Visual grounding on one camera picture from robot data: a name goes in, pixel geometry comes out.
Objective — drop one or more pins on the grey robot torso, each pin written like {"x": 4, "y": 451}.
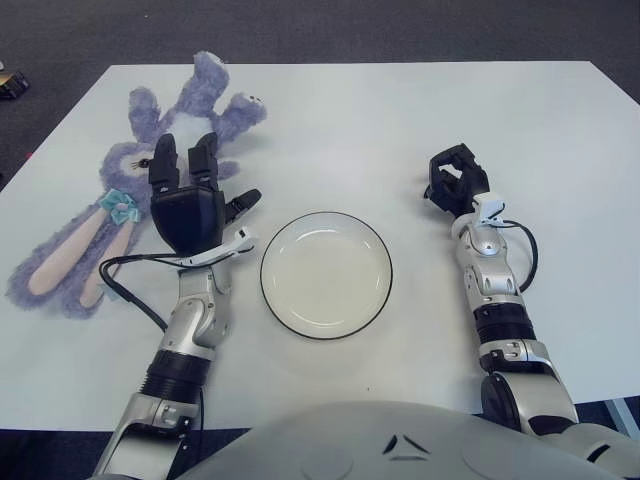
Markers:
{"x": 350, "y": 440}

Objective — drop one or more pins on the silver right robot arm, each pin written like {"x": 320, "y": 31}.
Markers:
{"x": 492, "y": 280}

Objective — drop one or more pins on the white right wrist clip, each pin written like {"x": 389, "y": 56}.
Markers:
{"x": 489, "y": 204}

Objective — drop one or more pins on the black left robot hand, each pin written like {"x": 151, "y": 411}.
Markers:
{"x": 187, "y": 215}

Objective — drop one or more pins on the purple plush bunny doll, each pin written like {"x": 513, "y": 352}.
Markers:
{"x": 200, "y": 95}

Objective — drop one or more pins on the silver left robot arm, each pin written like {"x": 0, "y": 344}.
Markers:
{"x": 195, "y": 320}

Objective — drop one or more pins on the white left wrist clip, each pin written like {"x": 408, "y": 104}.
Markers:
{"x": 215, "y": 254}

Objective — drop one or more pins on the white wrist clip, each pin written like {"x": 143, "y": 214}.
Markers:
{"x": 489, "y": 204}
{"x": 215, "y": 254}

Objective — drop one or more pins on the black and yellow floor box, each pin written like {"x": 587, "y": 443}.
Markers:
{"x": 12, "y": 82}

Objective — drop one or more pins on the white plate with black rim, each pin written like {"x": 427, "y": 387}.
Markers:
{"x": 326, "y": 277}

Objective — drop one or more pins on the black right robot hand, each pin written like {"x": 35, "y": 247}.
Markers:
{"x": 452, "y": 190}

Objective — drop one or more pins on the white table leg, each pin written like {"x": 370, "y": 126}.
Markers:
{"x": 625, "y": 415}

